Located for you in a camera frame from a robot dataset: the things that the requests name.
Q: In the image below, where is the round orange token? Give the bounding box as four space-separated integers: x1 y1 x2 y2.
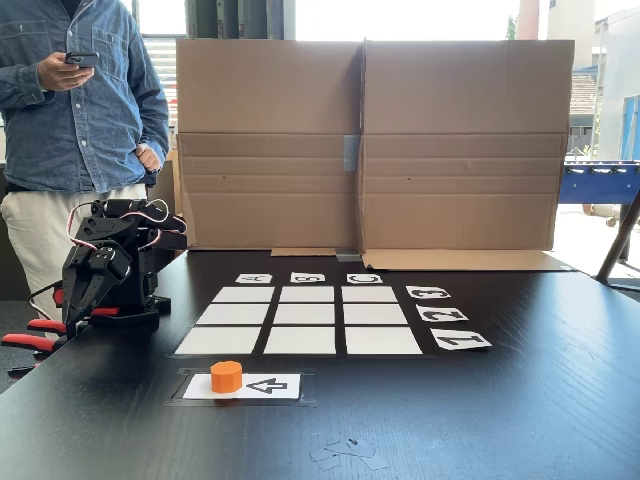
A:
209 360 244 395

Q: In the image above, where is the black smartphone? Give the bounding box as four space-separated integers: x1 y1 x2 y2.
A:
64 51 100 70

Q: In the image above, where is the white nine-square grid sheet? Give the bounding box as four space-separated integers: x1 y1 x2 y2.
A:
172 283 426 358

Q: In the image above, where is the person's left hand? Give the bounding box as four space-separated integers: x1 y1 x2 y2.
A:
135 143 162 174

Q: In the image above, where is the person's right hand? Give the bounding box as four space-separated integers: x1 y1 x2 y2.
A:
37 51 96 92

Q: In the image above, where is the red black bar clamp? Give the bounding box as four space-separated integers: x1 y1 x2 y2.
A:
52 287 122 346
0 318 69 377

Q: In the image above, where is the person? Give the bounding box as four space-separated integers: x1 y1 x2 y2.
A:
0 0 171 331

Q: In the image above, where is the brown cardboard screen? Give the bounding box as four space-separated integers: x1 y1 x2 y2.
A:
174 38 366 259
359 38 576 273

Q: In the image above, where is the white arrow paper sheet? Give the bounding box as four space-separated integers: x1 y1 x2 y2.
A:
182 373 302 401

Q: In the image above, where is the number 3 paper sheet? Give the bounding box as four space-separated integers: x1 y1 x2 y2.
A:
405 285 452 300

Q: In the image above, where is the number 2 paper sheet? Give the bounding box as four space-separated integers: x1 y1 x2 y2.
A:
415 305 470 323

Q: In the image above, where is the number 1 paper sheet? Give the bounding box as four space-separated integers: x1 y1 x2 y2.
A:
429 328 494 352

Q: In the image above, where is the blue foosball table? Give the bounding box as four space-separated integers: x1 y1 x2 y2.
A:
558 159 640 229

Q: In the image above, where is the dark metal table leg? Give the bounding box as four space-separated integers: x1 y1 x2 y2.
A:
594 192 640 291

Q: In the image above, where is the black power cable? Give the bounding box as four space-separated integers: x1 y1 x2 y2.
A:
27 279 65 322

